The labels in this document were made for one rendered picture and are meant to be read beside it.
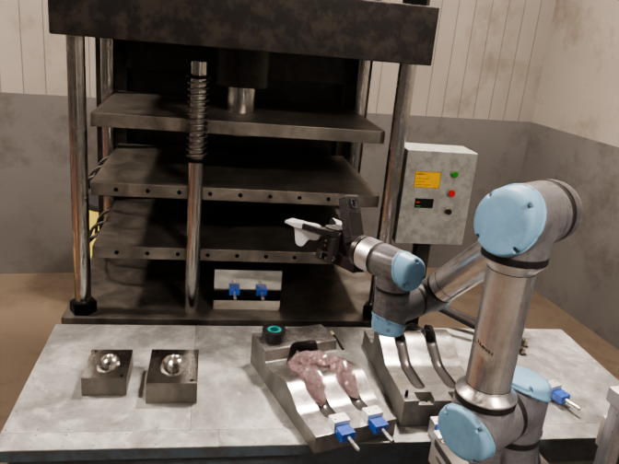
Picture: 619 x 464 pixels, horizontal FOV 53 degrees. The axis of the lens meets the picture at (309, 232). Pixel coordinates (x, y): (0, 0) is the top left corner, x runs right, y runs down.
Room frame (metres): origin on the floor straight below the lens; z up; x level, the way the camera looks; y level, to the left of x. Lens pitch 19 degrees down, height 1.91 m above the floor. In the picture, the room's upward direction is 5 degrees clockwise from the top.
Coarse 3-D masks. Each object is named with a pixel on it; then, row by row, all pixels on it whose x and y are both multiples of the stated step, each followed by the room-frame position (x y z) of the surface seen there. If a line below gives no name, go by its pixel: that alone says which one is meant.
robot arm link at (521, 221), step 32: (512, 192) 1.00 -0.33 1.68; (544, 192) 1.02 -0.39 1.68; (480, 224) 1.02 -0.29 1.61; (512, 224) 0.98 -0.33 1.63; (544, 224) 0.97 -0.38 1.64; (512, 256) 0.97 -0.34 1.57; (544, 256) 0.99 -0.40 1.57; (512, 288) 0.99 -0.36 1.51; (480, 320) 1.02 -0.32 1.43; (512, 320) 0.99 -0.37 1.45; (480, 352) 1.01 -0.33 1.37; (512, 352) 1.00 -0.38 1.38; (480, 384) 1.00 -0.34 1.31; (448, 416) 1.01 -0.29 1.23; (480, 416) 0.98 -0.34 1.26; (512, 416) 1.00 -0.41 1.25; (480, 448) 0.96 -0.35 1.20
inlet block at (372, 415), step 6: (366, 408) 1.53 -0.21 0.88; (372, 408) 1.53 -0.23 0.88; (378, 408) 1.53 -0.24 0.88; (366, 414) 1.50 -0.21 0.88; (372, 414) 1.50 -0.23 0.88; (378, 414) 1.51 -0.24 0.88; (366, 420) 1.50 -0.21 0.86; (372, 420) 1.49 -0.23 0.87; (378, 420) 1.49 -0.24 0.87; (384, 420) 1.50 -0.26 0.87; (372, 426) 1.48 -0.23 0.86; (378, 426) 1.46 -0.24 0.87; (384, 426) 1.47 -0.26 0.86; (372, 432) 1.47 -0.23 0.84; (378, 432) 1.46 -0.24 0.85; (384, 432) 1.45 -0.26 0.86; (390, 438) 1.43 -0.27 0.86
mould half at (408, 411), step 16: (368, 336) 2.01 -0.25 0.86; (416, 336) 1.90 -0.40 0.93; (448, 336) 1.92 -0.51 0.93; (368, 352) 1.97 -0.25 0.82; (384, 352) 1.82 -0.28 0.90; (416, 352) 1.84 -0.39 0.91; (448, 352) 1.86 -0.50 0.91; (384, 368) 1.78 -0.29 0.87; (400, 368) 1.76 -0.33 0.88; (416, 368) 1.77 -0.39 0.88; (432, 368) 1.78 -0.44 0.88; (448, 368) 1.79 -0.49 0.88; (384, 384) 1.76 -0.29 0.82; (400, 384) 1.66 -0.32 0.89; (432, 384) 1.68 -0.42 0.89; (400, 400) 1.60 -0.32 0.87; (416, 400) 1.58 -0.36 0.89; (448, 400) 1.59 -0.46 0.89; (400, 416) 1.59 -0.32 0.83; (416, 416) 1.58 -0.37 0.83
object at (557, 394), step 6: (552, 384) 1.80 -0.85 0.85; (558, 384) 1.81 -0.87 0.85; (552, 390) 1.78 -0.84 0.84; (558, 390) 1.79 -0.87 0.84; (564, 390) 1.79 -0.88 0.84; (552, 396) 1.78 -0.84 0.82; (558, 396) 1.76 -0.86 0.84; (564, 396) 1.76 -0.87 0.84; (558, 402) 1.76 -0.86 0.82; (564, 402) 1.76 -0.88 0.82; (570, 402) 1.74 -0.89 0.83; (576, 408) 1.72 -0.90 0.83
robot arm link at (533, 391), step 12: (516, 372) 1.13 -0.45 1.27; (528, 372) 1.14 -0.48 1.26; (516, 384) 1.08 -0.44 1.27; (528, 384) 1.08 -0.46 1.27; (540, 384) 1.10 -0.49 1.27; (528, 396) 1.07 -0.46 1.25; (540, 396) 1.07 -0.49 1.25; (528, 408) 1.06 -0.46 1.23; (540, 408) 1.07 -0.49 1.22; (528, 420) 1.05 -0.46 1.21; (540, 420) 1.08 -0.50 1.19; (528, 432) 1.07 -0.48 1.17; (540, 432) 1.09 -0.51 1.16; (516, 444) 1.07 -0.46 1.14; (528, 444) 1.07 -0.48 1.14
